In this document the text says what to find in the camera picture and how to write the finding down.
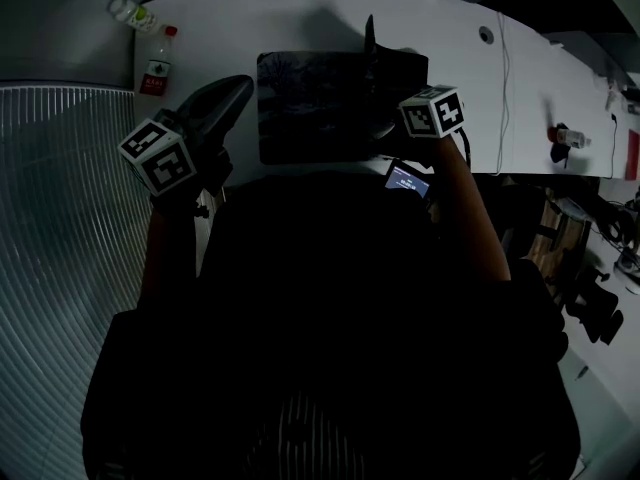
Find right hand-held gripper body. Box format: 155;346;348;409
381;74;467;141

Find person's black shirt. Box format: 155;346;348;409
79;167;584;480

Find anime printed desk mat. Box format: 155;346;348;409
256;49;430;167

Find person's right forearm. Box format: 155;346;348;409
427;135;513;283

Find thin white cable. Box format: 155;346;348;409
495;11;512;175

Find small display screen device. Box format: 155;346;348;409
383;157;433;201

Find person's left forearm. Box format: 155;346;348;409
139;196;202;310

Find red flat box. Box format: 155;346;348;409
625;129;640;182

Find black office chair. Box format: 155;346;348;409
537;182;626;347

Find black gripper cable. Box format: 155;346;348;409
455;126;474;170

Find black cable with plug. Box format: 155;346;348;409
609;112;620;180

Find black cloth pouch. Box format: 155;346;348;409
549;140;572;170

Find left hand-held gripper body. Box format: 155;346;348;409
116;107;235;199

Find white bottle green label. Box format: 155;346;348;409
108;0;162;35

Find striped black white garment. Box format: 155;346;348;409
276;390;362;480

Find clear bottle red cap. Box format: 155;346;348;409
546;124;593;151
138;24;179;97

